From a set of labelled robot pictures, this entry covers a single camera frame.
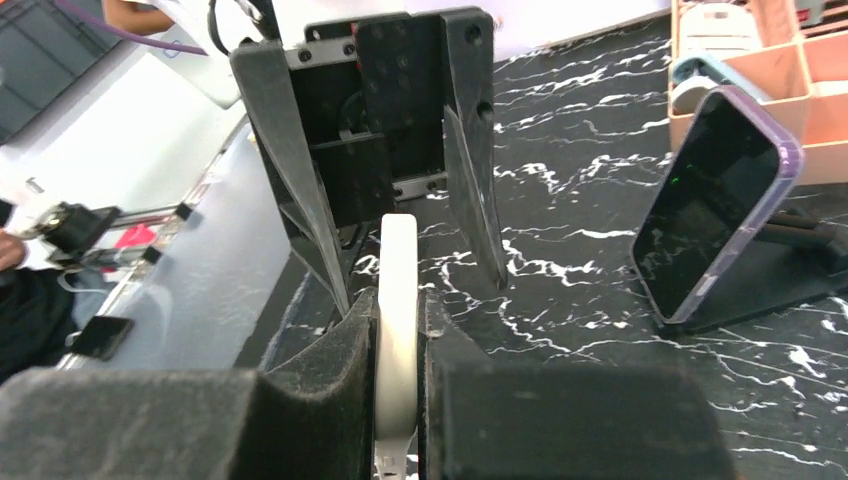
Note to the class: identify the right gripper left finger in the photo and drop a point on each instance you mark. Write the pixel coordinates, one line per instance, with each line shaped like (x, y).
(311, 418)

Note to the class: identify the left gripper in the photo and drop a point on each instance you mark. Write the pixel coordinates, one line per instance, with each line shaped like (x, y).
(408, 108)

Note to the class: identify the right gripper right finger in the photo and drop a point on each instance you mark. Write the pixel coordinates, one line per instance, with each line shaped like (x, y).
(487, 419)

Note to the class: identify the phone with beige case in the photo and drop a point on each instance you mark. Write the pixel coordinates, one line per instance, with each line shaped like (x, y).
(396, 378)

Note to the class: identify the phone with clear pink case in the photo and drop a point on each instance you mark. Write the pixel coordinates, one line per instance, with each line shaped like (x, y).
(734, 168)

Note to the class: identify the black folding phone stand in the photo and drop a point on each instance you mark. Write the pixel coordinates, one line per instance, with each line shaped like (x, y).
(795, 258)

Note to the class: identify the orange mesh desk organizer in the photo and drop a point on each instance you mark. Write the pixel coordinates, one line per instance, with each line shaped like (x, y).
(804, 70)

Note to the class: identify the aluminium rail frame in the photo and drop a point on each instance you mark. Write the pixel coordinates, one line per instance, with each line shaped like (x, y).
(198, 293)

